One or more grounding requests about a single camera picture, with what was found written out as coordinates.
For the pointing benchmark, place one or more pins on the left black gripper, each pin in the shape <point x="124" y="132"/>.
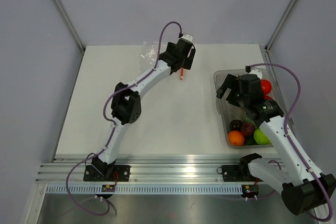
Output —
<point x="187" y="61"/>

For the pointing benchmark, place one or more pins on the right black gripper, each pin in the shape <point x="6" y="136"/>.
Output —
<point x="229" y="82"/>

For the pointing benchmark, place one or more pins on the clear orange zip top bag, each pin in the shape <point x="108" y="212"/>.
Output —
<point x="153" y="64"/>

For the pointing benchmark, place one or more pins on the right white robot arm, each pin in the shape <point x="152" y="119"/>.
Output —
<point x="303" y="186"/>

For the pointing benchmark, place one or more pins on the red tomato upper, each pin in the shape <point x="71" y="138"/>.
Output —
<point x="266" y="86"/>

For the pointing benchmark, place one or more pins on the red tomato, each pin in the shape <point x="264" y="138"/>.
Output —
<point x="267" y="97"/>
<point x="266" y="86"/>

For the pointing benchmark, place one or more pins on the dark purple plum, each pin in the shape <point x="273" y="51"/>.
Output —
<point x="235" y="125"/>

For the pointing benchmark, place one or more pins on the red tomato lower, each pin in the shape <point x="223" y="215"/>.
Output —
<point x="267" y="97"/>

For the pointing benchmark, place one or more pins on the dark red apple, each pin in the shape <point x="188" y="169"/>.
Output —
<point x="247" y="129"/>

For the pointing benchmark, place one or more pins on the orange fruit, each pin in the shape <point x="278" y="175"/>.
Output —
<point x="236" y="138"/>

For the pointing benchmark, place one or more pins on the green lime apple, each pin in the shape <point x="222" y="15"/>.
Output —
<point x="260" y="138"/>

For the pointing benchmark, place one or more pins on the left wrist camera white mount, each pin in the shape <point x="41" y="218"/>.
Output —
<point x="187" y="37"/>

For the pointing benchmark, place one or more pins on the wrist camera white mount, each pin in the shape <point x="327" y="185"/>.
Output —
<point x="253" y="73"/>
<point x="187" y="37"/>

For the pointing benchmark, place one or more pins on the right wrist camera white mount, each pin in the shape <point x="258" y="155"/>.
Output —
<point x="253" y="73"/>

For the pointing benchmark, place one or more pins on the right aluminium frame post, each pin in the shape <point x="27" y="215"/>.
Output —
<point x="281" y="23"/>

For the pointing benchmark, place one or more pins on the aluminium frame post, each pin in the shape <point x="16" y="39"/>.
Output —
<point x="281" y="23"/>
<point x="68" y="23"/>

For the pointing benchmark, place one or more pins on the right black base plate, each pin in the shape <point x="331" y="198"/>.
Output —
<point x="231" y="173"/>

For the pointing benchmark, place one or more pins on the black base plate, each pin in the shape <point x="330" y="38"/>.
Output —
<point x="231" y="173"/>
<point x="118" y="173"/>

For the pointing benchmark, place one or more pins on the aluminium mounting rail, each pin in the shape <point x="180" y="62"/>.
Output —
<point x="146" y="169"/>

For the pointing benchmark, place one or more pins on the left aluminium frame post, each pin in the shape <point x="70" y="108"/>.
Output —
<point x="68" y="23"/>

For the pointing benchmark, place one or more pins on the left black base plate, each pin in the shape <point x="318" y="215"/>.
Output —
<point x="118" y="173"/>

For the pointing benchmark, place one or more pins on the white slotted cable duct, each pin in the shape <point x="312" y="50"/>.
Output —
<point x="138" y="189"/>

